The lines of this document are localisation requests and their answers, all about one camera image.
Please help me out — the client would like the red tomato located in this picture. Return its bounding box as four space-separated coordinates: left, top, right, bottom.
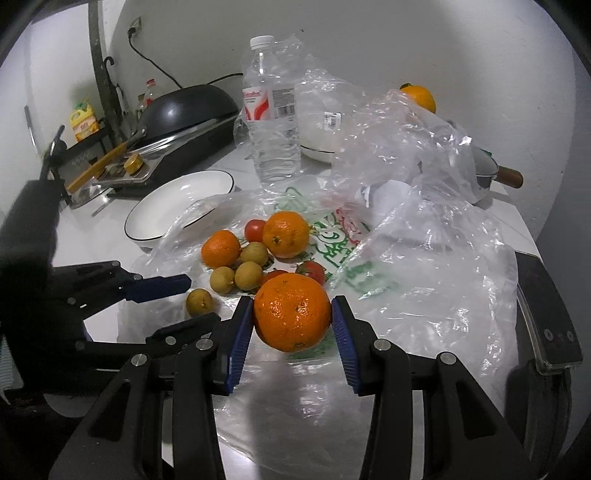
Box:
243 219 266 243
262 270 287 284
295 260 325 285

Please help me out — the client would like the white bowl in plastic bag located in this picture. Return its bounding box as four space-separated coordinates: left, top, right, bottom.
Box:
232 34 366 165

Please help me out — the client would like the large orange mandarin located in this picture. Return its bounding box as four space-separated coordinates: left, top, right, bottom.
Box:
253 273 332 353

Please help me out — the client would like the clear plastic water bottle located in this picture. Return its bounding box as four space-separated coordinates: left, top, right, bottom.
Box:
242 35 301 188

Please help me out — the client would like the printed plastic bag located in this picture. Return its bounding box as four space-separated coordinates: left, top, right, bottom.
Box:
254 180 403 345

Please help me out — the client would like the orange on back bowl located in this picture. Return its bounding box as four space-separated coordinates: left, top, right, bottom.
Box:
400 83 437 114

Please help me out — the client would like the black power cable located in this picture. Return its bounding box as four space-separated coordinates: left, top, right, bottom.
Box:
126 26 245 90

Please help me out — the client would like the orange mandarin with dark spot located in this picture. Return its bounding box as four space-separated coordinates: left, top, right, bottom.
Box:
263 211 310 259

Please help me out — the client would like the black wok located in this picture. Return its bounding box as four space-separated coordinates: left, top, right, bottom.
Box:
66 84 238 194

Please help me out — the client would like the red cap sauce bottle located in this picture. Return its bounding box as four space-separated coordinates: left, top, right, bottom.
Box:
142 79 159 108

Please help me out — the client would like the silver induction cooker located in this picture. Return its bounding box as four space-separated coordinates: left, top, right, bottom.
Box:
66 114 238 199

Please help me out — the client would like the white pot wooden handle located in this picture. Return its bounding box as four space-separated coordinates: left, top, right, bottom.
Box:
472 147 524 202

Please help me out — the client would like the white plate black rim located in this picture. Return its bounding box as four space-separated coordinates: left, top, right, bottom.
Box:
124 170 235 248

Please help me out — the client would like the small orange mandarin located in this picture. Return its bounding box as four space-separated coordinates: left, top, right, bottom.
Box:
200 230 242 269

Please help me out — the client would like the yellow-green small fruit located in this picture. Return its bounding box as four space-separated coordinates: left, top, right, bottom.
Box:
238 242 269 266
185 289 214 317
235 261 263 291
209 266 235 295

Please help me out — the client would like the black metal rack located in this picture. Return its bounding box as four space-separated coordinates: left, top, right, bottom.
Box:
41 118 114 210

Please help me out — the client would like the yellow oil bottle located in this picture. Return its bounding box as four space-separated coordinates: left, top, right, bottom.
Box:
69 101 100 142

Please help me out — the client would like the crumpled clear plastic bag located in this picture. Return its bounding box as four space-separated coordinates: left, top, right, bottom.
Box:
329 90 518 407

